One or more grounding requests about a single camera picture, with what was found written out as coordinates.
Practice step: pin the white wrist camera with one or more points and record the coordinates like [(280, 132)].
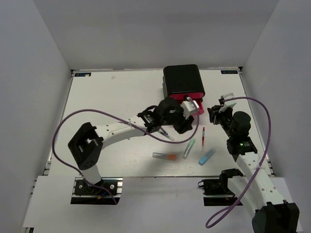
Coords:
[(190, 108), (226, 101)]

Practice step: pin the green pen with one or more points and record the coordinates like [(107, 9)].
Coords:
[(166, 135)]

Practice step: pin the pink drawer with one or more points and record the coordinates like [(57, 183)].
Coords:
[(200, 105), (192, 95)]

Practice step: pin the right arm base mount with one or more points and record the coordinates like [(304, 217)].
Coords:
[(214, 194)]

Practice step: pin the red pen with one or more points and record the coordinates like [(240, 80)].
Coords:
[(203, 139)]

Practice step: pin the blue corner label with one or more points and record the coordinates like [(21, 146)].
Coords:
[(83, 74), (229, 71)]

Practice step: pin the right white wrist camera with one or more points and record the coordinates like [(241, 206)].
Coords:
[(226, 101)]

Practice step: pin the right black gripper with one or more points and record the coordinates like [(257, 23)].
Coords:
[(214, 114)]

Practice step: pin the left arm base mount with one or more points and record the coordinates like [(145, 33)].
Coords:
[(83, 194)]

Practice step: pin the orange highlighter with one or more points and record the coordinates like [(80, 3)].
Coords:
[(164, 156)]

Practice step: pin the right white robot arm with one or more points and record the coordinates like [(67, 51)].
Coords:
[(269, 210)]

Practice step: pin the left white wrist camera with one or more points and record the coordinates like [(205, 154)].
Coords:
[(190, 108)]

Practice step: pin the pink top drawer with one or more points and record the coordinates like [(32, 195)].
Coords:
[(192, 95)]

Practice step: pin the right blue corner label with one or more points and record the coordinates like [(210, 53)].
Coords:
[(229, 71)]

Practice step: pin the blue highlighter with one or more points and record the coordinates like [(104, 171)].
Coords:
[(206, 157)]

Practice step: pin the black drawer cabinet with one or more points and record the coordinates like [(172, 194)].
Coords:
[(182, 79)]

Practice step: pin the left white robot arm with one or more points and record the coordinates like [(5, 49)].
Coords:
[(88, 142)]

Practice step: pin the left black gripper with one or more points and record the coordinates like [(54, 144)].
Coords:
[(182, 128)]

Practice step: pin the left blue corner label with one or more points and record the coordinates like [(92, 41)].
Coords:
[(83, 74)]

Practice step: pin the green highlighter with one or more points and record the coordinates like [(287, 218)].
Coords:
[(188, 148)]

